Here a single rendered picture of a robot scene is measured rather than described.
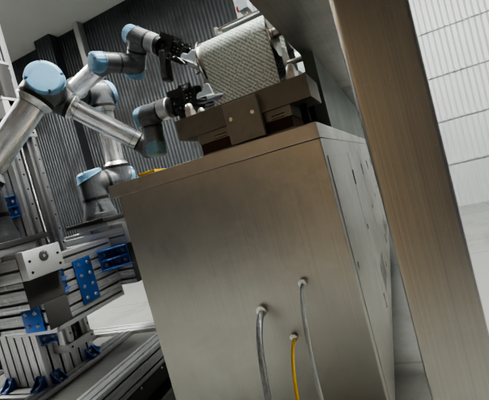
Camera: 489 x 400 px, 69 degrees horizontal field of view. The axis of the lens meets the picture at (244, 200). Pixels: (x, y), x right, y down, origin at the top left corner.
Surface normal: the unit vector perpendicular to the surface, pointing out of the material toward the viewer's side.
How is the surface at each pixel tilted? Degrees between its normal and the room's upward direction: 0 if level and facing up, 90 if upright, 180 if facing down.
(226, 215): 90
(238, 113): 90
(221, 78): 90
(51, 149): 90
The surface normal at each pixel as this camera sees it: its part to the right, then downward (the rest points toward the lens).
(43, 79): 0.45, -0.18
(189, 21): -0.34, 0.13
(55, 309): 0.90, -0.22
